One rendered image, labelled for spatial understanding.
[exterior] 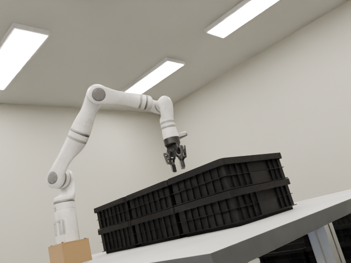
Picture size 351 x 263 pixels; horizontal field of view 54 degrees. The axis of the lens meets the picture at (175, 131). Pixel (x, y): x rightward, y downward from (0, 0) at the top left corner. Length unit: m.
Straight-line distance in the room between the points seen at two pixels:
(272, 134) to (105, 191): 2.56
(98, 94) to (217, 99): 4.19
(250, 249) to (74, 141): 1.07
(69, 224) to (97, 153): 3.86
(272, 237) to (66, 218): 1.03
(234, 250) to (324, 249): 0.52
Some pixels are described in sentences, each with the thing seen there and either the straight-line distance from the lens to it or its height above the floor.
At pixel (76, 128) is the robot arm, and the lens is 1.60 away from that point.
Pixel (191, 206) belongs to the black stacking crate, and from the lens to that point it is 1.30.
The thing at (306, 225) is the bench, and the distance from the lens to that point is 0.93.
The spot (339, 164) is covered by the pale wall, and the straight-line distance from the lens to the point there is 4.74.
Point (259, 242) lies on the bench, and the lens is 0.75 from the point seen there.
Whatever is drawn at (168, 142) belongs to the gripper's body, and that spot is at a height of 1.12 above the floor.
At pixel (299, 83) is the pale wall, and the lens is 4.96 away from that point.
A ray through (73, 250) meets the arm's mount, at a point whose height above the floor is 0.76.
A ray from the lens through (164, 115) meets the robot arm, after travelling 1.63.
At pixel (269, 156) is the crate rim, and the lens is 1.42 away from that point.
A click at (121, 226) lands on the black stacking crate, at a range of 1.67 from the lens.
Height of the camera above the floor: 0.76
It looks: 14 degrees up
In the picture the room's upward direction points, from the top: 15 degrees counter-clockwise
